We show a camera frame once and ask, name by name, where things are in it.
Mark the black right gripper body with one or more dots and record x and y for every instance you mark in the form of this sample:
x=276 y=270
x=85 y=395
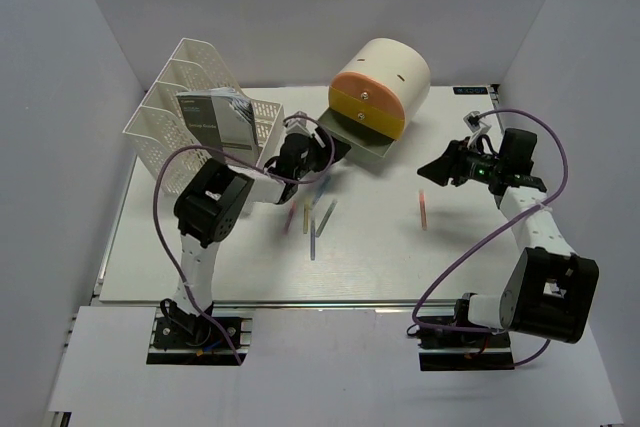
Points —
x=472 y=164

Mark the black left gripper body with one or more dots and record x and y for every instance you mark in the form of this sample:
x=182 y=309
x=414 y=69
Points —
x=317 y=158

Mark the yellow drawer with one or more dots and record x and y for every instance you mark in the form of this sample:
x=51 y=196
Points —
x=381 y=112

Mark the orange drawer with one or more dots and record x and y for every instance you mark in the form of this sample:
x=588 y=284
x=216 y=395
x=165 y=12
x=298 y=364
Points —
x=366 y=89

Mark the cream round drawer cabinet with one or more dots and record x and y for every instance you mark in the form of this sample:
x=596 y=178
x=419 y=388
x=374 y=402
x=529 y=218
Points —
x=397 y=66

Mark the grey setup guide booklet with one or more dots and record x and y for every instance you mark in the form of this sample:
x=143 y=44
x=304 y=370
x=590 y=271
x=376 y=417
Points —
x=221 y=118

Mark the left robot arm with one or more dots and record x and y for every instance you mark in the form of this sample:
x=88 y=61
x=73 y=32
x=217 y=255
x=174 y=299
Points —
x=209 y=207

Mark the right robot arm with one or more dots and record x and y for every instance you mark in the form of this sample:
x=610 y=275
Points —
x=550 y=291

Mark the blue slim pastel pen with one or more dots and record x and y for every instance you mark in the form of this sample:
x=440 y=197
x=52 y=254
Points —
x=320 y=191

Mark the orange slim pastel pen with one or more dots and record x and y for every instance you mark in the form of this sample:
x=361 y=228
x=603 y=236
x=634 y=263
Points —
x=423 y=212

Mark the yellow slim pastel pen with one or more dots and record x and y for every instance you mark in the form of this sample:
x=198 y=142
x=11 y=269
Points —
x=306 y=216

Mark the pink slim pastel pen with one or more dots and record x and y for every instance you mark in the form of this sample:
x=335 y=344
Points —
x=289 y=217

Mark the green slim pastel pen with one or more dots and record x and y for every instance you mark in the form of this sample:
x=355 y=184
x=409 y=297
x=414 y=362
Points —
x=326 y=217

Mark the purple slim pastel pen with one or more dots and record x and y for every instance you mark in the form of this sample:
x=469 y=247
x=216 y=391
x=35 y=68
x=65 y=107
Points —
x=312 y=235

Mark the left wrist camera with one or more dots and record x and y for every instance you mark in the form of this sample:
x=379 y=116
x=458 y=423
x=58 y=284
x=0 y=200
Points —
x=298 y=124

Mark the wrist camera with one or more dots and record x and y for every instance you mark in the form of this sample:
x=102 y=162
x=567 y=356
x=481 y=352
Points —
x=477 y=127
x=298 y=124

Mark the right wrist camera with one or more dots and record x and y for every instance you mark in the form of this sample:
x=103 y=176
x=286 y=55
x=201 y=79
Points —
x=477 y=127

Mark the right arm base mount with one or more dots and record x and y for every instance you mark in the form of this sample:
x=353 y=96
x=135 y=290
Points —
x=467 y=337

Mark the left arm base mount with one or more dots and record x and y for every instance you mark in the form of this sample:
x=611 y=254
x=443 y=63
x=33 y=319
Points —
x=179 y=338

